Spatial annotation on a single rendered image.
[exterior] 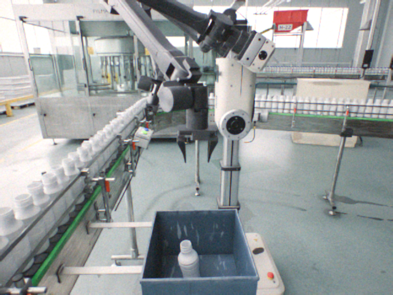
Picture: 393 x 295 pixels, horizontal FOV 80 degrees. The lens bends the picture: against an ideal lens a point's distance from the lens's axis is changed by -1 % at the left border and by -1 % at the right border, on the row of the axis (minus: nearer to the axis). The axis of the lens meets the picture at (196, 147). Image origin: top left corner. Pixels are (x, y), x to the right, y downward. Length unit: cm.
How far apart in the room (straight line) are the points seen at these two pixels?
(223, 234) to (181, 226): 17
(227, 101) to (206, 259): 70
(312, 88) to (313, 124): 229
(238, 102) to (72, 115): 400
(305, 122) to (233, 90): 154
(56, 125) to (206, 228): 433
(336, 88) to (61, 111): 489
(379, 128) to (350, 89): 230
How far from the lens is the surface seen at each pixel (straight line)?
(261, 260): 177
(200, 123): 61
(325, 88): 489
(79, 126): 486
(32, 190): 77
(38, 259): 79
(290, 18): 762
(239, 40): 99
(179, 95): 55
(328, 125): 264
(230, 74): 114
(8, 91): 1010
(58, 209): 85
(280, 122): 257
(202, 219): 96
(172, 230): 99
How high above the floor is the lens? 148
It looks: 20 degrees down
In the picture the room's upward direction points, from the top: straight up
